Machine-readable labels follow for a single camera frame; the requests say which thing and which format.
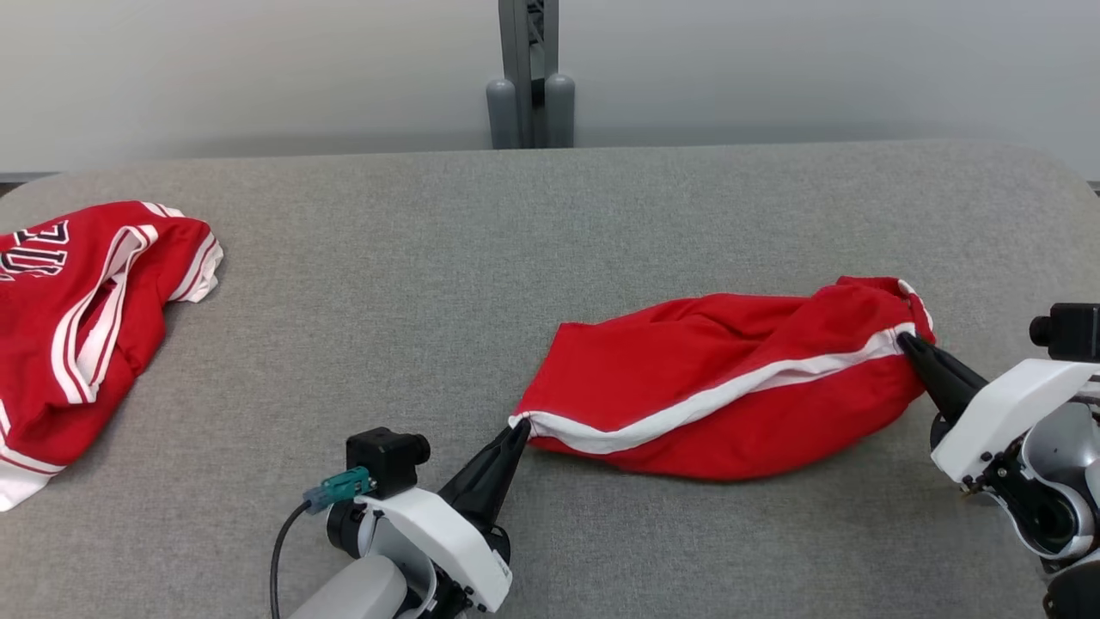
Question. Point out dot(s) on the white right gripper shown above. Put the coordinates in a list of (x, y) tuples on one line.
[(997, 413)]

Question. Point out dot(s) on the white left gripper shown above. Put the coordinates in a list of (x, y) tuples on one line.
[(447, 537)]

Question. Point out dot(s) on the red shorts with white stripe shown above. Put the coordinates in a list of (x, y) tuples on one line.
[(730, 413)]

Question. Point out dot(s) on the red white basketball jersey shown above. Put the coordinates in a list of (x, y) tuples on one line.
[(51, 413)]

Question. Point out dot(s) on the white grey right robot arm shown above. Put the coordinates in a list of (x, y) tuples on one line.
[(1057, 447)]

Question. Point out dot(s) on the grey fabric sofa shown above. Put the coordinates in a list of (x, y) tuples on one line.
[(430, 301)]

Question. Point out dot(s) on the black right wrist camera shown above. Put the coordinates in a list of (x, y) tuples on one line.
[(1070, 331)]

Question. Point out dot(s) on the grey cylindrical post foot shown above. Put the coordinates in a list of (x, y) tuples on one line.
[(502, 116), (559, 112)]

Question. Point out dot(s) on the grey metal partition post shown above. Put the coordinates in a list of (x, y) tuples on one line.
[(516, 43)]

